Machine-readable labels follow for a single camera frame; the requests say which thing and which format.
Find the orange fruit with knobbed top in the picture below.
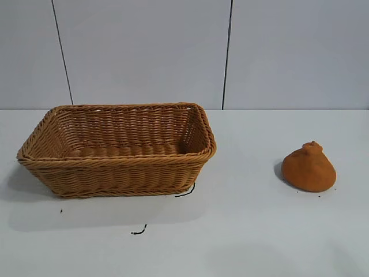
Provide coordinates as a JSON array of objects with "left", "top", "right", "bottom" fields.
[{"left": 281, "top": 140, "right": 337, "bottom": 193}]

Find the brown woven wicker basket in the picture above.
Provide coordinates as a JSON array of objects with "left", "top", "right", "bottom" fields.
[{"left": 16, "top": 101, "right": 217, "bottom": 199}]

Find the long black thread piece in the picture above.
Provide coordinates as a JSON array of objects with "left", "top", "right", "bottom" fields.
[{"left": 175, "top": 182, "right": 197, "bottom": 199}]

